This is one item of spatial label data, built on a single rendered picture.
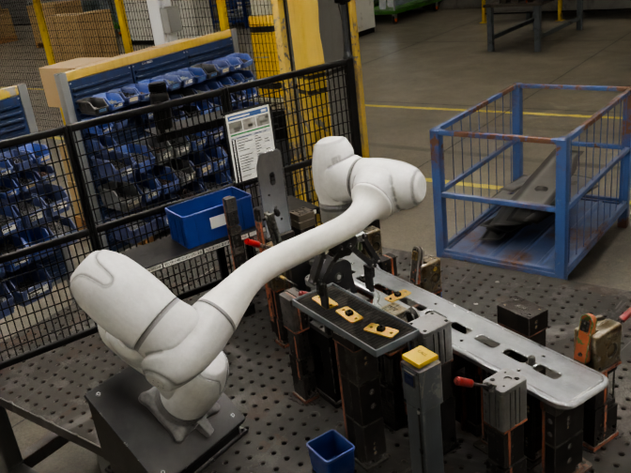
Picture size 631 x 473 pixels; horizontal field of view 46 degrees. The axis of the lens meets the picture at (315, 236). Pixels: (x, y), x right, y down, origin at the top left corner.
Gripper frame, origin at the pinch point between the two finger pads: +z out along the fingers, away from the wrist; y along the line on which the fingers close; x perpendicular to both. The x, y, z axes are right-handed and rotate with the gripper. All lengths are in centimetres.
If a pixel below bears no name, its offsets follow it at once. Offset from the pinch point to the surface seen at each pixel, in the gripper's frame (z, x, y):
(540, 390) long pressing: 22, -38, 29
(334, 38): -7, 348, 208
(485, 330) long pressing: 21.9, -8.3, 38.2
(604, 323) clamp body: 16, -33, 57
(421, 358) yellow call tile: 6.0, -27.9, 1.7
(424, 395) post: 14.5, -30.2, 0.4
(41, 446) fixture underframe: 99, 138, -76
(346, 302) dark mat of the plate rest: 6.0, 6.2, 3.0
